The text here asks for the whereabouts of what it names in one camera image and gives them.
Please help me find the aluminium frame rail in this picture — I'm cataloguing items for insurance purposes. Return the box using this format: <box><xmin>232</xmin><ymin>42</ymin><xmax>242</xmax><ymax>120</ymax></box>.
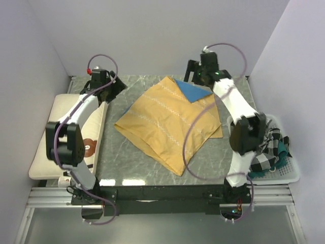
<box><xmin>26</xmin><ymin>185</ymin><xmax>294</xmax><ymax>208</ymax></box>

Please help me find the yellow and blue pillowcase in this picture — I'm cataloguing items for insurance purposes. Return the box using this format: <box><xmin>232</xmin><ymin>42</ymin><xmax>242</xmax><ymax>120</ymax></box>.
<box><xmin>114</xmin><ymin>76</ymin><xmax>223</xmax><ymax>176</ymax></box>

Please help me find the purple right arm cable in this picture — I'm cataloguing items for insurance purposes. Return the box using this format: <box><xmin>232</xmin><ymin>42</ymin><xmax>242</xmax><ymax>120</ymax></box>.
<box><xmin>182</xmin><ymin>43</ymin><xmax>254</xmax><ymax>222</ymax></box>

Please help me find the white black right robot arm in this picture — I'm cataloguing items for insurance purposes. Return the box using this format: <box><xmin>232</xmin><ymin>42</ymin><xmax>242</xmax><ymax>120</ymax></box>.
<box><xmin>184</xmin><ymin>47</ymin><xmax>266</xmax><ymax>203</ymax></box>

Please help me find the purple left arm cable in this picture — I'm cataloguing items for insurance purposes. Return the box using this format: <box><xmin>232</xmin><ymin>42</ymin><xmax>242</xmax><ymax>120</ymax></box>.
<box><xmin>52</xmin><ymin>53</ymin><xmax>120</xmax><ymax>226</ymax></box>

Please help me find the cream pillow with bear print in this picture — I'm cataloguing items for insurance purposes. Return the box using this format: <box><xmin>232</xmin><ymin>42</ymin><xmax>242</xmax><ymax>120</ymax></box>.
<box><xmin>28</xmin><ymin>93</ymin><xmax>110</xmax><ymax>180</ymax></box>

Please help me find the black white checkered cloth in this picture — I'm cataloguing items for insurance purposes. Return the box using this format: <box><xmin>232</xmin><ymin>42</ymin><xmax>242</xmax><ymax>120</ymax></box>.
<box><xmin>248</xmin><ymin>119</ymin><xmax>291</xmax><ymax>178</ymax></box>

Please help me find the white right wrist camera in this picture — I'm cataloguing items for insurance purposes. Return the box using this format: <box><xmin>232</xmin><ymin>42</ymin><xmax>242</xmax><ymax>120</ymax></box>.
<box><xmin>202</xmin><ymin>46</ymin><xmax>213</xmax><ymax>53</ymax></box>

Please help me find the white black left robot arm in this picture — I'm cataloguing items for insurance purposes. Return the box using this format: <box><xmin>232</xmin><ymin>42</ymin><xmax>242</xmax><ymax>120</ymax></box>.
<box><xmin>45</xmin><ymin>68</ymin><xmax>127</xmax><ymax>204</ymax></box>

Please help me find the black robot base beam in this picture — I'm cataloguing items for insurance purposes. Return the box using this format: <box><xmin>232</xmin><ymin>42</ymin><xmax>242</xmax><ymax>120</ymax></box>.
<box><xmin>71</xmin><ymin>185</ymin><xmax>252</xmax><ymax>216</ymax></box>

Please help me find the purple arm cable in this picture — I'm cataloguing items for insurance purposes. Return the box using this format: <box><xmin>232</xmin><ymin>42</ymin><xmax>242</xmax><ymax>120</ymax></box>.
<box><xmin>52</xmin><ymin>53</ymin><xmax>120</xmax><ymax>226</ymax></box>
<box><xmin>182</xmin><ymin>43</ymin><xmax>254</xmax><ymax>222</ymax></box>

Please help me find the teal green cloth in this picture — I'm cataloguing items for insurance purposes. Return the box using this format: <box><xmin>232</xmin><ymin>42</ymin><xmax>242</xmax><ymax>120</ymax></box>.
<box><xmin>248</xmin><ymin>140</ymin><xmax>291</xmax><ymax>178</ymax></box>

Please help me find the white plastic basket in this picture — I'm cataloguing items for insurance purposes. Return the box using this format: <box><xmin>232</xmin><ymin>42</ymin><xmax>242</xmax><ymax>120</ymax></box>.
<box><xmin>226</xmin><ymin>114</ymin><xmax>300</xmax><ymax>185</ymax></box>

